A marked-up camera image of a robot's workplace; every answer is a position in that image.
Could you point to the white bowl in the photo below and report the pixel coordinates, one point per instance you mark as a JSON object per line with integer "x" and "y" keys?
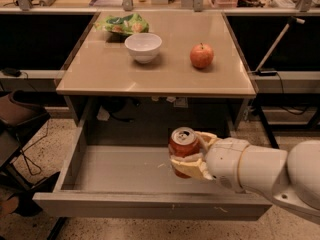
{"x": 143, "y": 47}

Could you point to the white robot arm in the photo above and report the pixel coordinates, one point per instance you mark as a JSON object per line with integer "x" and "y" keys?
{"x": 289, "y": 180}

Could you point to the black power adapter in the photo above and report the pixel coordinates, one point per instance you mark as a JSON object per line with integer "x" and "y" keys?
{"x": 11, "y": 72}

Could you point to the red coke can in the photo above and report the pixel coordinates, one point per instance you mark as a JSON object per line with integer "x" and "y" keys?
{"x": 183, "y": 142}

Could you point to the green chip bag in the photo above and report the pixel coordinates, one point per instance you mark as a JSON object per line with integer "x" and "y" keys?
{"x": 126, "y": 26}

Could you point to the black office chair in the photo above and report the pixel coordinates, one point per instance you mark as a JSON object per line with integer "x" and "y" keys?
{"x": 20, "y": 120}

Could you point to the beige cabinet with top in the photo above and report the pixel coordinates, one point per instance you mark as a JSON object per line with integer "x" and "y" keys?
{"x": 101, "y": 68}

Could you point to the open grey drawer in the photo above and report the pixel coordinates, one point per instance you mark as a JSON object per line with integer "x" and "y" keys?
{"x": 120, "y": 168}

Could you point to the red apple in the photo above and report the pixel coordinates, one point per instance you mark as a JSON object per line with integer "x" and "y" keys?
{"x": 201, "y": 55}

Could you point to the white stick with black base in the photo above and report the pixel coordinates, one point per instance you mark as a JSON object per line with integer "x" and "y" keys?
{"x": 260, "y": 70}

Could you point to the black shoe lower left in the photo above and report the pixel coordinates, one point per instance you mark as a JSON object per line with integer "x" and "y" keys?
{"x": 22, "y": 203}

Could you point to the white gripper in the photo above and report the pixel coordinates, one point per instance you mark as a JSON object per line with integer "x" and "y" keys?
{"x": 224, "y": 160}

